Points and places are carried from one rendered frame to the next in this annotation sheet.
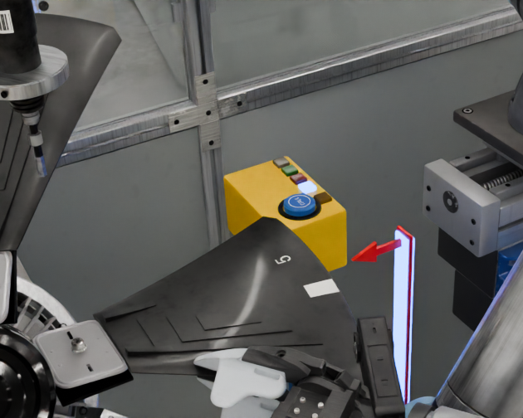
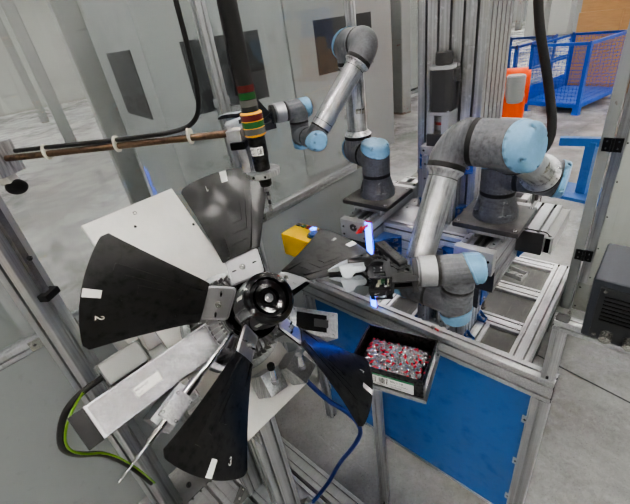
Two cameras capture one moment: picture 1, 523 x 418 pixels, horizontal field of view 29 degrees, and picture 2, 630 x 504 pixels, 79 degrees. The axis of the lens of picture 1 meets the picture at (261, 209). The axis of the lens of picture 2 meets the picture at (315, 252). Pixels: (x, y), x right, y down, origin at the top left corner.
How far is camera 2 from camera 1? 36 cm
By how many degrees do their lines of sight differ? 16
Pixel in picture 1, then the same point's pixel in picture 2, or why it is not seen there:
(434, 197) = (346, 228)
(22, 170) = (251, 219)
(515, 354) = (429, 237)
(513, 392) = (431, 250)
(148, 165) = not seen: hidden behind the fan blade
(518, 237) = (377, 234)
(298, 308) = (348, 250)
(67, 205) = not seen: hidden behind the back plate
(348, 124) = (298, 219)
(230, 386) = (347, 272)
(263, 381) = (357, 267)
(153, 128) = not seen: hidden behind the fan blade
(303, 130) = (285, 224)
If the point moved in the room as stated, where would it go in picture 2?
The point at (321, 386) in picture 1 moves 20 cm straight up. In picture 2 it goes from (378, 262) to (374, 183)
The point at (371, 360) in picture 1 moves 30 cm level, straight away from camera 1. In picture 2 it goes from (388, 251) to (347, 207)
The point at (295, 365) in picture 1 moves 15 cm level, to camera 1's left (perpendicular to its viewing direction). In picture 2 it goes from (368, 257) to (311, 278)
